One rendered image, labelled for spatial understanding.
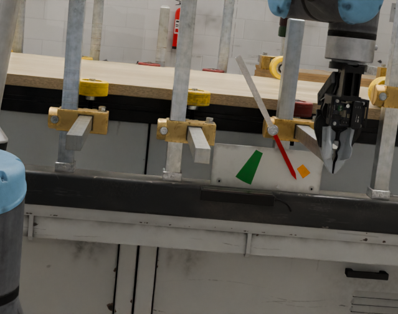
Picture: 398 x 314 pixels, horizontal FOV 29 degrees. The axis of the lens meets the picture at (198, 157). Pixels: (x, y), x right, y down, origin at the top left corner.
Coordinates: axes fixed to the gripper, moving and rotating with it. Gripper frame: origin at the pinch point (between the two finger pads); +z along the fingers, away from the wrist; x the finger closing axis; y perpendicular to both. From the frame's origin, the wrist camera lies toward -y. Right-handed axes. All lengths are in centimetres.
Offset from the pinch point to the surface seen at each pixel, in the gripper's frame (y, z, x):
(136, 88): -48, -8, -40
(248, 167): -32.0, 6.7, -11.7
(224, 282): -59, 43, -11
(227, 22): -141, -29, -10
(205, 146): -5.1, -0.8, -24.4
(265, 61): -141, -16, 5
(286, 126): -31.8, -3.6, -4.1
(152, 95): -48, -7, -36
